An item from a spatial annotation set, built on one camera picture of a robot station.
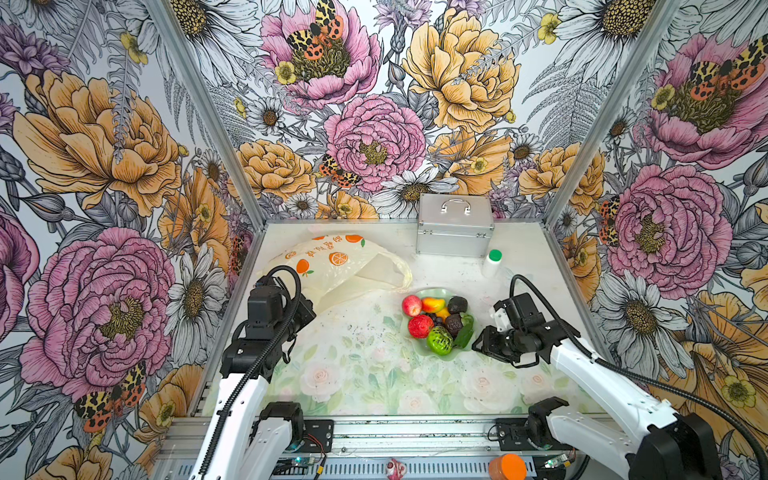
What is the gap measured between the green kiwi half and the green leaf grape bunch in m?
0.03

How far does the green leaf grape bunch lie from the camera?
832 millimetres

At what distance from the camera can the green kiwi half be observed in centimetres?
81

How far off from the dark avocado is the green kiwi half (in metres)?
0.07

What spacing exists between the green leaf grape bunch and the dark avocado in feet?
0.09

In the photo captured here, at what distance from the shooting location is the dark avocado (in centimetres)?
88
